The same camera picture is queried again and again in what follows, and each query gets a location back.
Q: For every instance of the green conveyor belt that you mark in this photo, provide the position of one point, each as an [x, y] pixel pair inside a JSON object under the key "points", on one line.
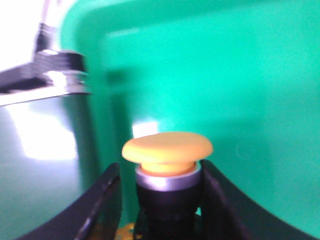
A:
{"points": [[41, 160]]}

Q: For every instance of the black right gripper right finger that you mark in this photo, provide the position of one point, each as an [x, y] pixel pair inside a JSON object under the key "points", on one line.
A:
{"points": [[229, 214]]}

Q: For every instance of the yellow mushroom push button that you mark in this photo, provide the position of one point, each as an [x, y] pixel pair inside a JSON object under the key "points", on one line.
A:
{"points": [[169, 183]]}

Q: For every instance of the green plastic tray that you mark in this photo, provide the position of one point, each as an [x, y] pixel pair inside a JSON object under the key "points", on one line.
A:
{"points": [[243, 73]]}

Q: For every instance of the aluminium conveyor frame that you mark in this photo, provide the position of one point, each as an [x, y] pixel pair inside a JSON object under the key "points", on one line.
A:
{"points": [[53, 72]]}

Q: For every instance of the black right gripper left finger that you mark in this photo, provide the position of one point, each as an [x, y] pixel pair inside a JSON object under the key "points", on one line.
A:
{"points": [[96, 213]]}

